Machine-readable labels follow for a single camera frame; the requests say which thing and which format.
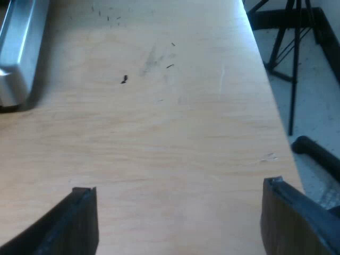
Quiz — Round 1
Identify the black tripod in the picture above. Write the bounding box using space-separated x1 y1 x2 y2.
245 0 340 136

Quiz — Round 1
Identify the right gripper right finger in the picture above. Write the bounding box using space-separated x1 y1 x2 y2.
260 177 340 255

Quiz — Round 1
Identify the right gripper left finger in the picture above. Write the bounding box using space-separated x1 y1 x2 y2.
0 186 100 255

